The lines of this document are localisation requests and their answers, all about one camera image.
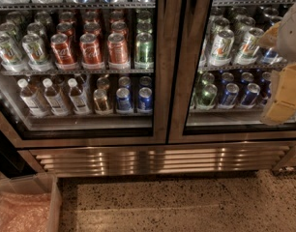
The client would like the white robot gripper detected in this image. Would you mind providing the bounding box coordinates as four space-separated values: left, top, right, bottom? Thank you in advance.
258 2 296 126

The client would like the glass fridge door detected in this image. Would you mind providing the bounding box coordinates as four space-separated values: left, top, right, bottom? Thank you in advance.
0 0 181 150
168 0 296 143

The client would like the right door silver blue can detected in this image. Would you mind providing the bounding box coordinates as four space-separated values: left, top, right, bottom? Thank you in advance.
260 48 282 65

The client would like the door 7up can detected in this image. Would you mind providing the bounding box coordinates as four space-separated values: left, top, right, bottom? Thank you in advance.
209 29 234 67
233 27 264 66

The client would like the right door left 7up can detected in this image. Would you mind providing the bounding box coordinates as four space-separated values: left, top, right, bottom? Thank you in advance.
209 29 234 67

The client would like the right door green can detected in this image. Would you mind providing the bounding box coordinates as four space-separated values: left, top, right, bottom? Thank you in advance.
196 84 218 109

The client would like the steel fridge bottom grille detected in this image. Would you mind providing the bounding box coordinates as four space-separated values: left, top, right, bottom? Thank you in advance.
19 140 296 178

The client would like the front green soda can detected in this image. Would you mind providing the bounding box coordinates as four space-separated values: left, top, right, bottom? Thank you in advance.
134 33 154 69

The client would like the front orange soda can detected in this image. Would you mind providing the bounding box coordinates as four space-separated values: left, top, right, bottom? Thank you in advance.
107 33 131 70

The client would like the gold can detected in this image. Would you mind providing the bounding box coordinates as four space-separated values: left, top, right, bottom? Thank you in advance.
93 89 113 115

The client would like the front middle red cola can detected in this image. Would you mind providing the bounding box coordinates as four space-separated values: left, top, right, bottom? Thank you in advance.
79 33 104 70

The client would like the red cola can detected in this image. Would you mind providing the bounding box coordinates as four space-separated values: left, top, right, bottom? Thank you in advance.
50 33 78 71
79 33 104 70

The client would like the right water bottle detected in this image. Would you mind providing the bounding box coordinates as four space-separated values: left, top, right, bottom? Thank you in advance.
68 78 91 115

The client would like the water bottle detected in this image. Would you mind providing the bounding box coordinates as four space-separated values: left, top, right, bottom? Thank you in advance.
17 78 49 117
43 78 71 116
68 78 91 115

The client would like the front left red cola can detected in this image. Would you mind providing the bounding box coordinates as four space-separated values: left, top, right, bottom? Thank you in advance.
50 33 78 71

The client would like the middle water bottle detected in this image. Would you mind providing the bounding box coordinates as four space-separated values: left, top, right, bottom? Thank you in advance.
43 78 71 116

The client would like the left water bottle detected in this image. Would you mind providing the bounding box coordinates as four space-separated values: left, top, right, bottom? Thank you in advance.
17 78 49 117

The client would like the front left 7up can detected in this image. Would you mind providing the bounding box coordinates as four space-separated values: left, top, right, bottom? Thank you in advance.
0 34 26 72

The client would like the clear plastic bin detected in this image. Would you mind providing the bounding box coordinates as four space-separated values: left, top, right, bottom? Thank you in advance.
0 173 62 232

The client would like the pink bubble wrap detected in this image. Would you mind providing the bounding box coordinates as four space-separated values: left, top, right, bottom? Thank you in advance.
0 191 50 232

